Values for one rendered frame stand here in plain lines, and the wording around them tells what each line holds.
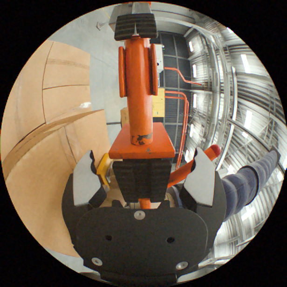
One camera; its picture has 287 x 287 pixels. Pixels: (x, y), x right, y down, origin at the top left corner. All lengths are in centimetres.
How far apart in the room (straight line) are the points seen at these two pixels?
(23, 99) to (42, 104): 16
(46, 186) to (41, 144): 6
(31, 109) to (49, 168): 46
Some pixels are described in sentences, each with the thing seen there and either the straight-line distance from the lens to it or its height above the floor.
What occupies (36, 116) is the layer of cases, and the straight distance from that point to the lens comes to 59.
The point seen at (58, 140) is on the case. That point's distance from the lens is 17.
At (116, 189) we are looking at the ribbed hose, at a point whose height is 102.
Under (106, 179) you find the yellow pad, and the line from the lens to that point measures 29.
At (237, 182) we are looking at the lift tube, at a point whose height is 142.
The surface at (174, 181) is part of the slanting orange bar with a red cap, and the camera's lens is 16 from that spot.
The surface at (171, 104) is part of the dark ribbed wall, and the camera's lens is 1098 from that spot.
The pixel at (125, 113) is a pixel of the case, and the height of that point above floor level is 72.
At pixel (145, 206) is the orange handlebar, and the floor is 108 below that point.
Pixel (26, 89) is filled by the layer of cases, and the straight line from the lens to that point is 60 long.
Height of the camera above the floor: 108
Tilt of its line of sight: 1 degrees down
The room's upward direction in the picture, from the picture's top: 88 degrees clockwise
